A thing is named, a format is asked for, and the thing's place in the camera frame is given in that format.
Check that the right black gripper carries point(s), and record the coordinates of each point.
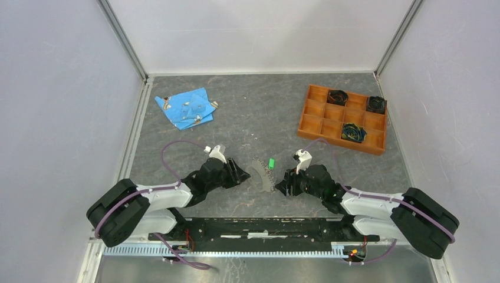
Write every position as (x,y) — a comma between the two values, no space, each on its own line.
(290,179)

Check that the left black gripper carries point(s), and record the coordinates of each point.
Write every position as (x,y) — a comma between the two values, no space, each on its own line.
(237,176)

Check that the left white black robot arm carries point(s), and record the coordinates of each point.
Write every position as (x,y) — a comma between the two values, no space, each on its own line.
(128,209)

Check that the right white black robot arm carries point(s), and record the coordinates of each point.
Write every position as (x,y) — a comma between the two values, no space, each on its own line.
(412,216)

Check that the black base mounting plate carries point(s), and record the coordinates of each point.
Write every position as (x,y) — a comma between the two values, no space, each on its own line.
(266,234)

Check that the orange compartment tray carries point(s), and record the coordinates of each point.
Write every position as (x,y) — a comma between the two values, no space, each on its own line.
(320,119)

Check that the blue yellow rolled item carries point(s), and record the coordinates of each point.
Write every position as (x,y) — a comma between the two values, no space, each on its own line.
(352,132)

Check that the blue patterned cloth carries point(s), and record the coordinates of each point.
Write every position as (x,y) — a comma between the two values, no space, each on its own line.
(188,109)

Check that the black rolled item red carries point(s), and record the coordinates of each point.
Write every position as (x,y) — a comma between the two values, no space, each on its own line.
(337,97)

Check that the black rolled item corner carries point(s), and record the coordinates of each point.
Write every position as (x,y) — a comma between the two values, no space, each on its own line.
(376,104)

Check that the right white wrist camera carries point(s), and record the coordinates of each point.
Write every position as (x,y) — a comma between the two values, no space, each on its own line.
(303,158)

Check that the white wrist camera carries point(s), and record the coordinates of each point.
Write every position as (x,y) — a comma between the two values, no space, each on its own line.
(216,152)
(303,158)

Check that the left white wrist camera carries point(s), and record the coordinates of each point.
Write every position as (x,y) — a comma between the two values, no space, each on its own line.
(216,152)

